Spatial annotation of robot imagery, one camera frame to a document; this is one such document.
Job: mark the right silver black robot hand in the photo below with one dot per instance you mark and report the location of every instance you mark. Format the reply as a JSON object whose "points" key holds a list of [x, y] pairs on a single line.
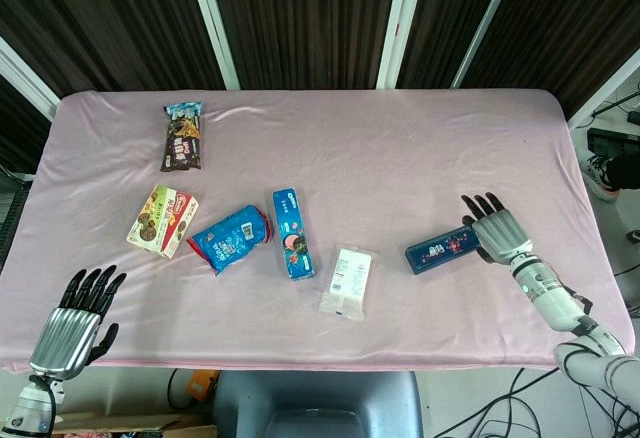
{"points": [[497, 233]]}

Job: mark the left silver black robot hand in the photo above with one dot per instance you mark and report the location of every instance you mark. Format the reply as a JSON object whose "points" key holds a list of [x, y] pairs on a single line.
{"points": [[62, 343]]}

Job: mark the blue glasses case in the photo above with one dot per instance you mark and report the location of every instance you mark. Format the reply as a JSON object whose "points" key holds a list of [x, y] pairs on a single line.
{"points": [[440, 253]]}

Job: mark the white wipes pack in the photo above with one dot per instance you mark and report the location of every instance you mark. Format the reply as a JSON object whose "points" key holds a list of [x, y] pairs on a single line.
{"points": [[350, 278]]}

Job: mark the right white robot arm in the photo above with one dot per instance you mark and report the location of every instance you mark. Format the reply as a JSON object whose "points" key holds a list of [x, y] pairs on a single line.
{"points": [[555, 303]]}

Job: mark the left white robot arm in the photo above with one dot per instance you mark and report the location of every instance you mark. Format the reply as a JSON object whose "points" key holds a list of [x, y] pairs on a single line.
{"points": [[30, 408]]}

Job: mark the brown cardboard box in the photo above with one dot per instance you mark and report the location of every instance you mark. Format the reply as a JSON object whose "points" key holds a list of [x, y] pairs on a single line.
{"points": [[130, 425]]}

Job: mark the white grey sneaker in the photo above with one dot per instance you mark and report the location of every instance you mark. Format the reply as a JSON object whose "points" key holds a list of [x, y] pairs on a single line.
{"points": [[597, 178]]}

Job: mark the black equipment box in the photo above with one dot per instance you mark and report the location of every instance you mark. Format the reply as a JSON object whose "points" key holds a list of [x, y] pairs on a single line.
{"points": [[610, 140]]}

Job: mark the orange device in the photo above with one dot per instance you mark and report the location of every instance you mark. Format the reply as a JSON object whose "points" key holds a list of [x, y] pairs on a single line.
{"points": [[202, 385]]}

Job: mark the cream red biscuit box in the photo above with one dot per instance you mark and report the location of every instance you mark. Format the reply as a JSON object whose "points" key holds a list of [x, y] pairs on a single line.
{"points": [[162, 220]]}

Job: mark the pink tablecloth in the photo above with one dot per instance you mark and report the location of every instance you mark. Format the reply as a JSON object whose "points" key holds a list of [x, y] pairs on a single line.
{"points": [[350, 158]]}

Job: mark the blue cookie bag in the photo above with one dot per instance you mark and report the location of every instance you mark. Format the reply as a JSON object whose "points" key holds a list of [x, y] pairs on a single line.
{"points": [[230, 240]]}

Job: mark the blue Oreo box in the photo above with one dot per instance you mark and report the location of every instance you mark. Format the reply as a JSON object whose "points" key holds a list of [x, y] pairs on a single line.
{"points": [[294, 235]]}

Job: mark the dark chocolate snack bag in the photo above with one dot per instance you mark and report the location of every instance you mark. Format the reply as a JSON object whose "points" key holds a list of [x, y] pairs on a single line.
{"points": [[182, 140]]}

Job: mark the white partition post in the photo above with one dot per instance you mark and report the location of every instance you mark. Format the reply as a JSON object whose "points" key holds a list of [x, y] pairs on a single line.
{"points": [[400, 23], [25, 78], [212, 23], [605, 88], [487, 23]]}

